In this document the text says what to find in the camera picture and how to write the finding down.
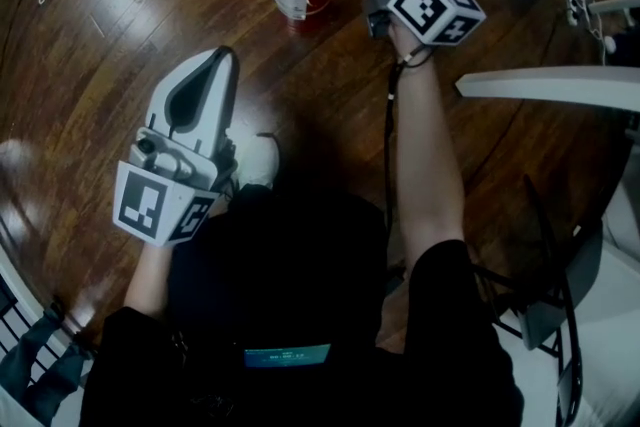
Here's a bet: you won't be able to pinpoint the chest-mounted screen device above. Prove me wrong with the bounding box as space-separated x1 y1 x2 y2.
243 343 333 369

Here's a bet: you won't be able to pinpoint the black metal railing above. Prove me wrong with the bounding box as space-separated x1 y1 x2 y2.
0 273 52 386

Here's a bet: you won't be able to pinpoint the black chair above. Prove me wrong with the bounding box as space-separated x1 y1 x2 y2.
469 173 604 427

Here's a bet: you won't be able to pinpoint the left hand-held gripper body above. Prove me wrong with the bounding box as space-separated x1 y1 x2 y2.
111 126 237 248

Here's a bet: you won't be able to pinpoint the person's white shoe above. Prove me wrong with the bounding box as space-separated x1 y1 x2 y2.
234 132 281 191

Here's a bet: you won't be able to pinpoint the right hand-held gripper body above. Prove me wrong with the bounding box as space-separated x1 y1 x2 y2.
361 0 488 48

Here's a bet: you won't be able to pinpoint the person's black trousers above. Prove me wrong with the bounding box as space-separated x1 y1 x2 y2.
167 182 391 352

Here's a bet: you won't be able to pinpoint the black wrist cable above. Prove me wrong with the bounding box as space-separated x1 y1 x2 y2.
381 45 435 237

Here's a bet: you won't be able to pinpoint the dark table with white legs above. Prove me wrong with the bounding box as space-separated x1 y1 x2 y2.
455 65 640 113

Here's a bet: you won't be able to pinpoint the person's black shirt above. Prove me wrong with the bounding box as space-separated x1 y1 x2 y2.
79 239 526 427

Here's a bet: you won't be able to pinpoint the person's left forearm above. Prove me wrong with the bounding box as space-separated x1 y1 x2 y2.
123 241 177 319

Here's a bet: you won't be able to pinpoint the person's right forearm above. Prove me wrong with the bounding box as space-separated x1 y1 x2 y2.
387 21 467 351

